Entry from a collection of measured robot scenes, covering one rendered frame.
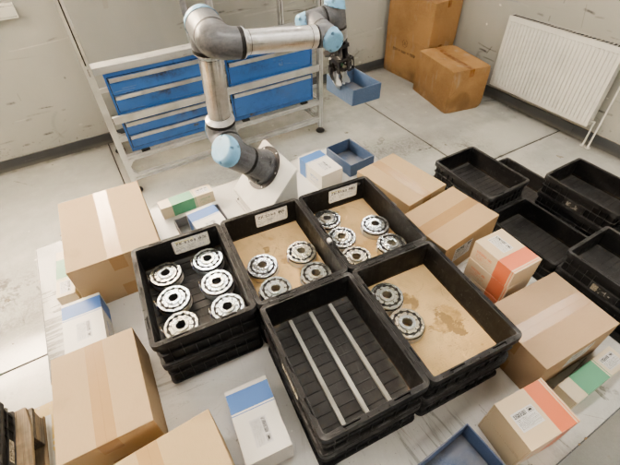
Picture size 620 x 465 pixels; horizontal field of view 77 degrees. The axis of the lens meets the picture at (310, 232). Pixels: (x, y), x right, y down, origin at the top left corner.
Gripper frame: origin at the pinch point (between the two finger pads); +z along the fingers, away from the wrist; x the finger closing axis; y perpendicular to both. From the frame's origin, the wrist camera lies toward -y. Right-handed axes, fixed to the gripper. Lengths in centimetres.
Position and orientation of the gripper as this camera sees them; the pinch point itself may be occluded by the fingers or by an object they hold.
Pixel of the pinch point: (339, 85)
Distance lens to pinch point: 180.6
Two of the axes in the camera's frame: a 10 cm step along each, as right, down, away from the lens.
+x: 8.6, -4.5, 2.3
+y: 4.9, 6.0, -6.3
